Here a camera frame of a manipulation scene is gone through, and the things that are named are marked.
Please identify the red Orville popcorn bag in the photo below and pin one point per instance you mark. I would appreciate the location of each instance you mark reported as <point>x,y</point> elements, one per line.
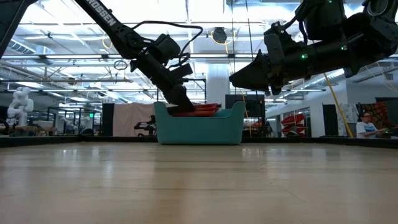
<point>202,113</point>
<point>208,106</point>

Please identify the narrow black panel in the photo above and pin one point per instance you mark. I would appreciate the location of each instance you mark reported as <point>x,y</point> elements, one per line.
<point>108,119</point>

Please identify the white humanoid robot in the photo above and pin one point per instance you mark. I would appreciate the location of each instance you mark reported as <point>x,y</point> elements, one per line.
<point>20,105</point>

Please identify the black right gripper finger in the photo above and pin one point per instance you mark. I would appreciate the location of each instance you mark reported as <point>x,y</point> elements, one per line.
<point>275,89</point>
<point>255,74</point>

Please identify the floral patterned fabric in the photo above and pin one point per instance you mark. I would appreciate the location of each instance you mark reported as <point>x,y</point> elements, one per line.
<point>381,115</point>

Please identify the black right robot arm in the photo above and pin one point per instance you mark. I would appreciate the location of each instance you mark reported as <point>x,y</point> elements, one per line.
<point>367,40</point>

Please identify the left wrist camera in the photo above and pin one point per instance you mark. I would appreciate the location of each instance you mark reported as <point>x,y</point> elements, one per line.
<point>182,71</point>

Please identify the black metal table frame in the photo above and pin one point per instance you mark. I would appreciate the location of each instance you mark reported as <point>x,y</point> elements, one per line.
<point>62,141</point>

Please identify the teal plastic basket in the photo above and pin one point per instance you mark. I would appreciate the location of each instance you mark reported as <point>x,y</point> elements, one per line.
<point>199,130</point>

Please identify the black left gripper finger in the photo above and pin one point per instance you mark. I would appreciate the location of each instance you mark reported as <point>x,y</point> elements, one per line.
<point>172,98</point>
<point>186,99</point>

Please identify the pink cloth panel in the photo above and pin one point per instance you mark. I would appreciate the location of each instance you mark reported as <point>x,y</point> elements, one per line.
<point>127,119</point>

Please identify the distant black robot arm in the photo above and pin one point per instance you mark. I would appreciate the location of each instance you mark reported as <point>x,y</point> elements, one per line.
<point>146,127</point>

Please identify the black screen panel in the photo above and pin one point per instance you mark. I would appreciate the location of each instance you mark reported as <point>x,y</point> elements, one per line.
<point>245,98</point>

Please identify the person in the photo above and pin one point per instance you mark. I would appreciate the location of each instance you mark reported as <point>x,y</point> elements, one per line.
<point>367,129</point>

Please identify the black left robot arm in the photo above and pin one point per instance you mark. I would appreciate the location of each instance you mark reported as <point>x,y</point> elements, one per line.
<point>105,18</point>

